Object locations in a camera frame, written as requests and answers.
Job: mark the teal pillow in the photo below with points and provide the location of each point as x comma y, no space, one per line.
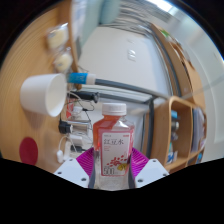
110,11

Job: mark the wooden shelf unit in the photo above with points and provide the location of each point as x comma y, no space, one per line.
163,133

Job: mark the flat round red coaster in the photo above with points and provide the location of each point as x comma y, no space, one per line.
28,151

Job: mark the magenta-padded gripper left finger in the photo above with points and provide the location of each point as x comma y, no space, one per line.
85,163

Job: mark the black charger block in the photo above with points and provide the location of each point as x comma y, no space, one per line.
65,127

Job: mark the plastic-wrapped pale bun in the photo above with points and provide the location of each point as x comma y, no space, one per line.
57,37
63,60

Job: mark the wooden loft bed rail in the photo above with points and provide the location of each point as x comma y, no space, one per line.
176,63

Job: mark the blue and white tube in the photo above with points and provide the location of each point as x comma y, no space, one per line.
78,78

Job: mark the white paper cup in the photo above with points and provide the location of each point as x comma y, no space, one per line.
38,95

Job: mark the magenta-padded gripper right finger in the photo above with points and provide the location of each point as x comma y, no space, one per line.
140,163

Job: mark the grey metal frame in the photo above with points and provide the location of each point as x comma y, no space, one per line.
126,86

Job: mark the clear bottle with pink drink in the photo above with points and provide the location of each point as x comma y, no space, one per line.
113,150

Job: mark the black cylindrical device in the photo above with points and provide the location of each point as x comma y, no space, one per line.
86,96

